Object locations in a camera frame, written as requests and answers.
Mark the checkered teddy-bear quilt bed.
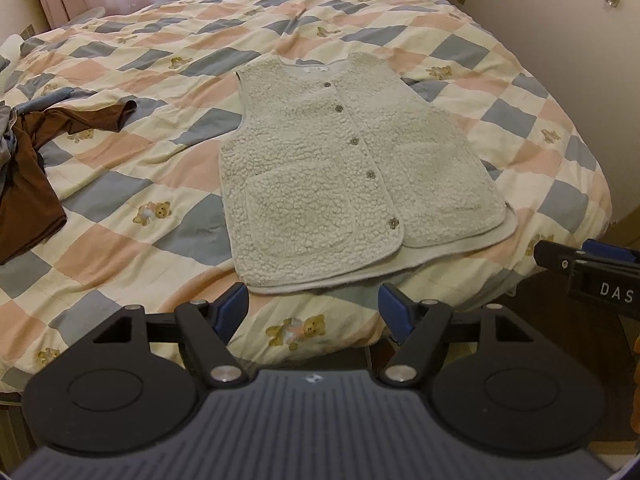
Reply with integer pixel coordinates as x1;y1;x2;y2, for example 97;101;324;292
0;0;614;394

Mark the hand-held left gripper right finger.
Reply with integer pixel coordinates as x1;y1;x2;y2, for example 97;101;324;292
376;283;539;389

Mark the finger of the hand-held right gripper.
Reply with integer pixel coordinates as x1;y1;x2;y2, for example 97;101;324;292
533;238;640;275

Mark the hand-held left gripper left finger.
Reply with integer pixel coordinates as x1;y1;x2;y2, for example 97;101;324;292
92;282;251;389

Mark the cream fleece vest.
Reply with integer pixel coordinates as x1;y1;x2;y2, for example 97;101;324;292
219;51;518;296

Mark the grey blue garment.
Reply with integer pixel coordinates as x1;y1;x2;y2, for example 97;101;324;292
0;86;97;196

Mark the brown shirt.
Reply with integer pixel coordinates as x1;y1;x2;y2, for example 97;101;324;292
0;100;138;266

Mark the white pillow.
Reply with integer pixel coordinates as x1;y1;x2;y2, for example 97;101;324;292
0;32;28;92

